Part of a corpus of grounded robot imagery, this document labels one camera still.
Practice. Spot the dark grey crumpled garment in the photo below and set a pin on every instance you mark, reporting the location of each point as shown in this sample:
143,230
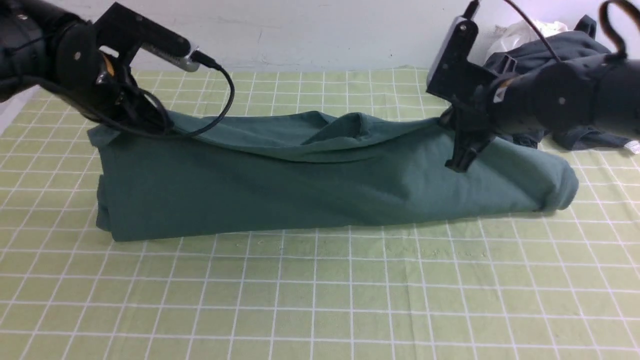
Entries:
571,87

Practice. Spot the green long-sleeved shirt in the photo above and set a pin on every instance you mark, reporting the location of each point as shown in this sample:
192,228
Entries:
312,170

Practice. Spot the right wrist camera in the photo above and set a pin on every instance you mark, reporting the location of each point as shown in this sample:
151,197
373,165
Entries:
457,44

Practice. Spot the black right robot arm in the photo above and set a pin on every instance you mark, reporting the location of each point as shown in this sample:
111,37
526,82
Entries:
556,84

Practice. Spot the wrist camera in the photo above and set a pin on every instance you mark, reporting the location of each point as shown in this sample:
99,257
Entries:
457,44
184,62

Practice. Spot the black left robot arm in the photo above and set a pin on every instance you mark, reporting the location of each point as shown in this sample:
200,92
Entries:
28,47

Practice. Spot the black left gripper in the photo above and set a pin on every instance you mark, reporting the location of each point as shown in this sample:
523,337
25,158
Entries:
93,66

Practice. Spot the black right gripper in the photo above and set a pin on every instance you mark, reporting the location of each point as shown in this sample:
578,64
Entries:
469,88

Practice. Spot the white crumpled cloth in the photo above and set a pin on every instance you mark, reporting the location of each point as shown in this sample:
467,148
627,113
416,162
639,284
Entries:
519,33

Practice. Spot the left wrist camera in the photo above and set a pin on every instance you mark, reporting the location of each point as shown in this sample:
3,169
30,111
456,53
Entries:
184,62

